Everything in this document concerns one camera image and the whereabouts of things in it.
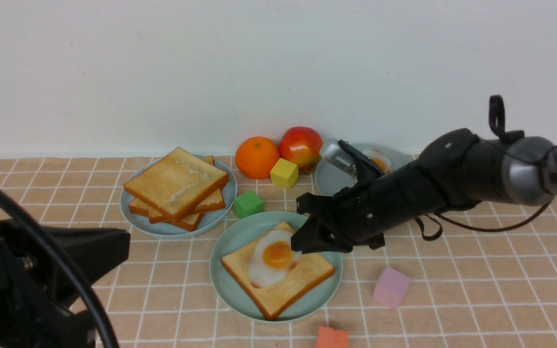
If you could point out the red apple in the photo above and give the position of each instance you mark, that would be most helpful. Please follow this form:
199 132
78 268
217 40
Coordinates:
301 145

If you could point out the orange-red cube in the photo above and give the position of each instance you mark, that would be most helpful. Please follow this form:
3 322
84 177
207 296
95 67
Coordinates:
331 338

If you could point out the blue-grey bread plate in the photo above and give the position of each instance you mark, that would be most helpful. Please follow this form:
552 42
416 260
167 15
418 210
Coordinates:
209 221

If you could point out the grey-blue egg plate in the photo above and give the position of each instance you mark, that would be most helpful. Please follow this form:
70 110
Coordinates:
330 179

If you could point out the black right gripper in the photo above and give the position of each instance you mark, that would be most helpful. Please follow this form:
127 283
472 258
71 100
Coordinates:
359 215

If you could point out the yellow cube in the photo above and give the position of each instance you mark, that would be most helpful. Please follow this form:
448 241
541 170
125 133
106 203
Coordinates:
284 174

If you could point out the green cube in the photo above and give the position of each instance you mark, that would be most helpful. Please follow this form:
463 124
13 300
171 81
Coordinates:
248 204

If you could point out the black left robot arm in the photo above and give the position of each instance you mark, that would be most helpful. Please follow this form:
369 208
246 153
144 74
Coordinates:
46 278

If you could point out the green centre plate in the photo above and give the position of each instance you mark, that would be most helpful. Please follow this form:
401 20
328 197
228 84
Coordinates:
243 232

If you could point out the fried egg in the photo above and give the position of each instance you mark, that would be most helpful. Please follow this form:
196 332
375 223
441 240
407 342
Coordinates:
272 259
378 157

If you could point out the orange fruit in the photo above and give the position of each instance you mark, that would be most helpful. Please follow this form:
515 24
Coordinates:
256 157

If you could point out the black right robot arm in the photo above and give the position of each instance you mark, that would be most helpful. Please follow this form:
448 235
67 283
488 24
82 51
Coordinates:
454 173

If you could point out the pink cube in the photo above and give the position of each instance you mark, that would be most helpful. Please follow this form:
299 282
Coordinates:
390 288

